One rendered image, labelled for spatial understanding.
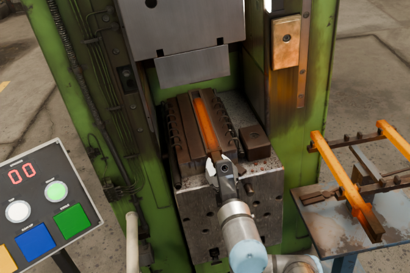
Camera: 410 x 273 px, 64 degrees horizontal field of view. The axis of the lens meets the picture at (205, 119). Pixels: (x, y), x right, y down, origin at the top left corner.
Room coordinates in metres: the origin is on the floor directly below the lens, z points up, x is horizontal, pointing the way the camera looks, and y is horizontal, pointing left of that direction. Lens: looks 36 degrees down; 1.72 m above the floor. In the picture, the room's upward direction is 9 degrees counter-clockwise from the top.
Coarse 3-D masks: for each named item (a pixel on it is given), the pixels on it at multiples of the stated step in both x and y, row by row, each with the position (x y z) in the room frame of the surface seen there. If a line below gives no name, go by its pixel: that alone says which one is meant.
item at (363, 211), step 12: (312, 132) 0.85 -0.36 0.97; (324, 144) 0.78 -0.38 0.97; (324, 156) 0.74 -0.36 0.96; (336, 168) 0.67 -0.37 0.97; (348, 180) 0.62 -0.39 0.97; (348, 192) 0.58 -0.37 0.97; (360, 204) 0.53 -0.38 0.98; (360, 216) 0.52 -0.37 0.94; (372, 216) 0.49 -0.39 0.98; (372, 228) 0.46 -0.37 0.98; (372, 240) 0.45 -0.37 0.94
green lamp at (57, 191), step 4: (56, 184) 0.65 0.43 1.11; (60, 184) 0.65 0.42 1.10; (48, 188) 0.64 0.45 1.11; (52, 188) 0.64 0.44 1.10; (56, 188) 0.64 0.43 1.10; (60, 188) 0.64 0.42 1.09; (64, 188) 0.65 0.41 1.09; (48, 192) 0.63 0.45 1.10; (52, 192) 0.63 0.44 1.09; (56, 192) 0.63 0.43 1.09; (60, 192) 0.64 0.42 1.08; (64, 192) 0.64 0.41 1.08; (52, 196) 0.63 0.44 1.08; (56, 196) 0.63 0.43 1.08; (60, 196) 0.63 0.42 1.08
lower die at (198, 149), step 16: (176, 96) 1.20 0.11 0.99; (208, 96) 1.15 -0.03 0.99; (176, 112) 1.09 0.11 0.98; (192, 112) 1.06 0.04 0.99; (208, 112) 1.03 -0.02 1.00; (176, 128) 0.98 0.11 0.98; (192, 128) 0.96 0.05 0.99; (224, 128) 0.92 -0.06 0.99; (192, 144) 0.86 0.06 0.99; (224, 144) 0.84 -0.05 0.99; (192, 160) 0.79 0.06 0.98
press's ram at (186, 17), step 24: (120, 0) 0.78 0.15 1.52; (144, 0) 0.79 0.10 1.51; (168, 0) 0.79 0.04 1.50; (192, 0) 0.80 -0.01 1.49; (216, 0) 0.80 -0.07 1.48; (240, 0) 0.81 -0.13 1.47; (144, 24) 0.79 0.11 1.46; (168, 24) 0.79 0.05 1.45; (192, 24) 0.80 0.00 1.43; (216, 24) 0.80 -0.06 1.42; (240, 24) 0.81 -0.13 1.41; (144, 48) 0.78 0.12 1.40; (168, 48) 0.79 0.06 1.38; (192, 48) 0.80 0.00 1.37
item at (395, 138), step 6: (384, 120) 0.86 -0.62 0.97; (378, 126) 0.85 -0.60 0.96; (384, 126) 0.83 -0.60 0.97; (390, 126) 0.82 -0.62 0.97; (384, 132) 0.81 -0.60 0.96; (390, 132) 0.79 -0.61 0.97; (396, 132) 0.79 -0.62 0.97; (390, 138) 0.78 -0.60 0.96; (396, 138) 0.76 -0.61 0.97; (402, 138) 0.76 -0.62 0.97; (396, 144) 0.75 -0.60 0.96; (402, 144) 0.73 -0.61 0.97; (408, 144) 0.73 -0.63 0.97; (402, 150) 0.72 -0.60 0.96; (408, 150) 0.70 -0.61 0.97; (408, 156) 0.69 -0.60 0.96
